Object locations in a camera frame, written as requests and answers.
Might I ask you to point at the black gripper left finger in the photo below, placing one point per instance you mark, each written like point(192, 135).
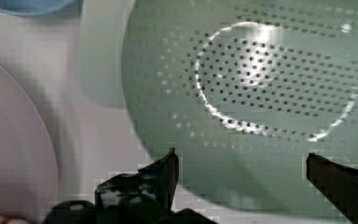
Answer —
point(145, 197)

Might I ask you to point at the green plastic strainer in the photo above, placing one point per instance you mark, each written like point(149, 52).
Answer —
point(243, 90)

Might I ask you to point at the blue bowl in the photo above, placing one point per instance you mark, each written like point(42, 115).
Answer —
point(29, 8)

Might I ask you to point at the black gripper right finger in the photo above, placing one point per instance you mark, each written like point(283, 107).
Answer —
point(337, 183)

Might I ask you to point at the grey round plate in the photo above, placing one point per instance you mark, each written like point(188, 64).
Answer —
point(28, 167)

